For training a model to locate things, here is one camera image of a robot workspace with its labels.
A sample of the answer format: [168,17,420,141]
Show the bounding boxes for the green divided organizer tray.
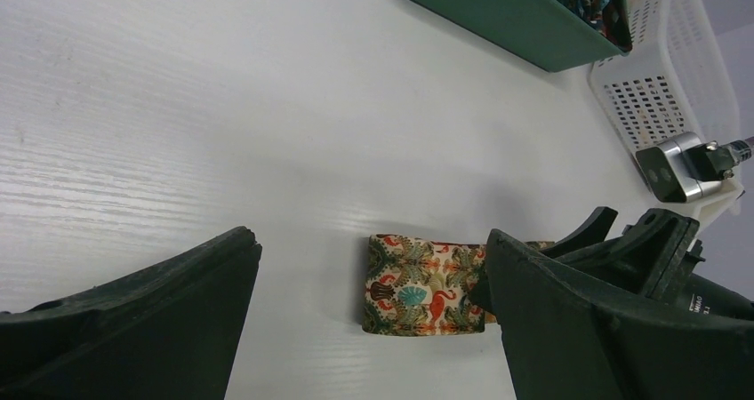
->
[409,0,629,73]

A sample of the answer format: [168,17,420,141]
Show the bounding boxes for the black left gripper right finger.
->
[471,229,753,399]

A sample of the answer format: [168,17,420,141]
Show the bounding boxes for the white plastic mesh basket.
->
[589,0,741,154]

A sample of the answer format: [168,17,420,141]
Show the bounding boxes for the orange green patterned tie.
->
[361,233,555,337]

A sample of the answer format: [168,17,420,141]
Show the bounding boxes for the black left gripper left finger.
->
[1,227,262,399]

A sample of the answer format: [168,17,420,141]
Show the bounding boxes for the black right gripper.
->
[541,206,753,321]

